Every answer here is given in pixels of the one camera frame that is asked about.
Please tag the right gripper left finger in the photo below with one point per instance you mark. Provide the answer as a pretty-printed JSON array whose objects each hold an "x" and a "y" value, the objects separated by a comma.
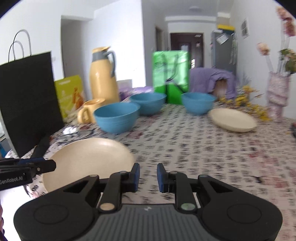
[{"x": 115, "y": 186}]

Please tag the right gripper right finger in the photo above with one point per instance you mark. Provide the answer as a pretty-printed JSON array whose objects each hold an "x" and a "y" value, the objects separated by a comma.
[{"x": 181, "y": 186}]

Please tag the blue bowl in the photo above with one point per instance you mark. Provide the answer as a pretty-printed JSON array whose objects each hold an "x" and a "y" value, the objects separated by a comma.
[
  {"x": 150, "y": 103},
  {"x": 198, "y": 103},
  {"x": 117, "y": 117}
]

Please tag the black paper bag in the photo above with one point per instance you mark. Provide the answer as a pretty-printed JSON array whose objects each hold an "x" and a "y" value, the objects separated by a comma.
[{"x": 29, "y": 105}]

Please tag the yellow mug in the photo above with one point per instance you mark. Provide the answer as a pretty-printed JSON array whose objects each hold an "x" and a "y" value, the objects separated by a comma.
[{"x": 85, "y": 115}]

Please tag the purple tissue pack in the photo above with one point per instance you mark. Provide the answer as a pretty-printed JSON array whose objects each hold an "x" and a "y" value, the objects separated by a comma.
[{"x": 126, "y": 92}]

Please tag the yellow green box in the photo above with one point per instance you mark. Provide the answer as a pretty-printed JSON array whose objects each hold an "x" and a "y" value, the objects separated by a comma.
[{"x": 70, "y": 93}]

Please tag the yellow thermos jug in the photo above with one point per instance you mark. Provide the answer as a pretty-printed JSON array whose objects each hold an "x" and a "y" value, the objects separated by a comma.
[{"x": 102, "y": 75}]

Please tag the wooden chair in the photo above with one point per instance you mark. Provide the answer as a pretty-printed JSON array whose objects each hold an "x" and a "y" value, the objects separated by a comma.
[{"x": 220, "y": 88}]

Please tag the purple blanket on chair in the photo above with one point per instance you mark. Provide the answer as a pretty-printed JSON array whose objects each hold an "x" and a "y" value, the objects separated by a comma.
[{"x": 204, "y": 80}]

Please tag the yellow flower branch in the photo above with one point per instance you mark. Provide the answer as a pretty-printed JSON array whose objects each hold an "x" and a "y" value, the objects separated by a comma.
[{"x": 242, "y": 102}]

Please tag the green paper bag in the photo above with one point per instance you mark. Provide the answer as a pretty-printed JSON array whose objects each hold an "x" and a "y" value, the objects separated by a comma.
[{"x": 170, "y": 74}]

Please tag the pink textured vase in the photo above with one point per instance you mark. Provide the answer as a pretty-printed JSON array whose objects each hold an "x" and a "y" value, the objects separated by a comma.
[{"x": 277, "y": 95}]

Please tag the grey refrigerator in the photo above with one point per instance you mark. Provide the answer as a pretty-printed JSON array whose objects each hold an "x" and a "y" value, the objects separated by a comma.
[{"x": 224, "y": 50}]

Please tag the dried pink roses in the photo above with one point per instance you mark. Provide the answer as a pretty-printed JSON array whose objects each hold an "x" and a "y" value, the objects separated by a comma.
[{"x": 286, "y": 63}]

